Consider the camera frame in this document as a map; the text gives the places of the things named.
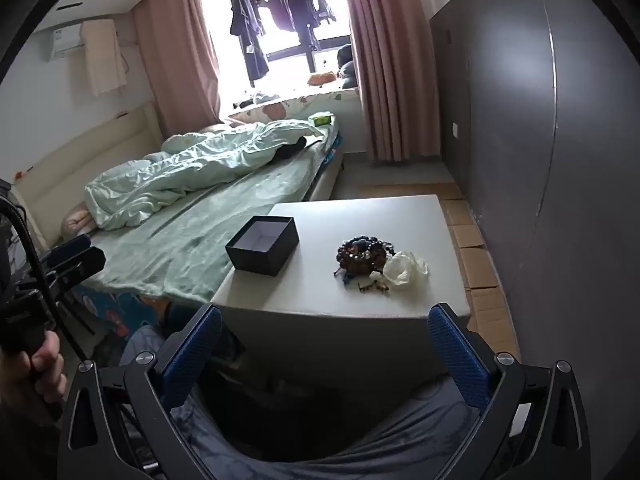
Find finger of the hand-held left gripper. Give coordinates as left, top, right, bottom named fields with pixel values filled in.
left=47, top=247, right=107, bottom=282
left=40, top=234, right=95, bottom=267

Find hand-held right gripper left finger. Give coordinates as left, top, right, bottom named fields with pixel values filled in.
left=57, top=304, right=223, bottom=480

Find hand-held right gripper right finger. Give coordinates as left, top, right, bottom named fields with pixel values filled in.
left=427, top=302, right=593, bottom=480

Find black cardboard box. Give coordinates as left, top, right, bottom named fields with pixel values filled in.
left=225, top=216, right=300, bottom=277

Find pile of beaded jewelry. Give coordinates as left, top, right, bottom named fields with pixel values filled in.
left=334, top=237, right=397, bottom=295

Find person's left hand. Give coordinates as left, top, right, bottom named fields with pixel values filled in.
left=0, top=331, right=68, bottom=421

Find pink pillow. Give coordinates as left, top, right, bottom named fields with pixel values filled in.
left=61, top=204, right=97, bottom=237

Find printed blue floor mat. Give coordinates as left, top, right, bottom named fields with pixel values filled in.
left=75, top=287, right=167, bottom=343

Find cream upholstered bed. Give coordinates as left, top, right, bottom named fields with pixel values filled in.
left=10, top=101, right=347, bottom=311

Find person's grey trousers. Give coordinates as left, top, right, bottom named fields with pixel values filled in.
left=120, top=325, right=503, bottom=480

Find white plastic bag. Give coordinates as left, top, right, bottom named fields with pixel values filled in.
left=382, top=251, right=430, bottom=292

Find green bed sheet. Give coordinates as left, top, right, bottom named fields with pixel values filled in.
left=75, top=125, right=342, bottom=306

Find cardboard floor sheets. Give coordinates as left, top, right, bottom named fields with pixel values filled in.
left=357, top=180, right=521, bottom=351

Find light green duvet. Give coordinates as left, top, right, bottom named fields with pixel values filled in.
left=84, top=120, right=331, bottom=231

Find white square table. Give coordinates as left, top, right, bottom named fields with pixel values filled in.
left=210, top=195, right=472, bottom=376

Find beige towel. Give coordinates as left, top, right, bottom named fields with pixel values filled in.
left=80, top=19, right=128, bottom=96

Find white air conditioner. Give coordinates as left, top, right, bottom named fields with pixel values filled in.
left=37, top=25, right=87, bottom=63

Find pink curtain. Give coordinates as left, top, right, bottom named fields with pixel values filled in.
left=334, top=0, right=443, bottom=163
left=132, top=0, right=223, bottom=141

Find black cloth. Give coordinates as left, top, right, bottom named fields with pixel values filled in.
left=272, top=137, right=308, bottom=161

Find grey wardrobe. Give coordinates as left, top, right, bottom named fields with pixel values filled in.
left=429, top=0, right=640, bottom=461

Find printed window seat cushion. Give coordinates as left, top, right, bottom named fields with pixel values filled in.
left=230, top=89, right=361, bottom=124

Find dark hanging garment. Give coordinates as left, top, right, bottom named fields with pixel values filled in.
left=265, top=0, right=302, bottom=35
left=295, top=0, right=337, bottom=52
left=230, top=0, right=271, bottom=87

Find window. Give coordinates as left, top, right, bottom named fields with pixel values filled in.
left=197, top=0, right=352, bottom=107

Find dark bag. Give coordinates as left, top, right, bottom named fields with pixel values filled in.
left=336, top=45, right=359, bottom=90

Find black cable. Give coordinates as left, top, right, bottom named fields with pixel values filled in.
left=0, top=195, right=90, bottom=361

